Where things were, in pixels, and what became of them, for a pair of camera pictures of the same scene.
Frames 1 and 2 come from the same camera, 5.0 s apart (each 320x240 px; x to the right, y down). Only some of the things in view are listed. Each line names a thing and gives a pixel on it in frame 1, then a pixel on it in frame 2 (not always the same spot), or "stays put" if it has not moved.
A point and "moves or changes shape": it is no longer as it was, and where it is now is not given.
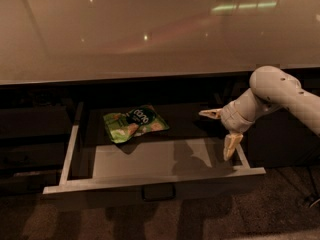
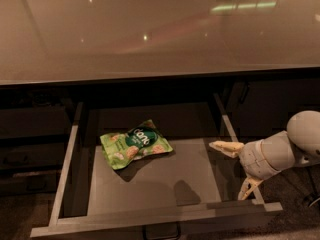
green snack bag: (122, 126) to (142, 140)
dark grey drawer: (28, 183) stays put
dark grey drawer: (35, 121) stays put
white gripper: (234, 118) to (252, 160)
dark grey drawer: (181, 165) moves or changes shape
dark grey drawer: (33, 156) stays put
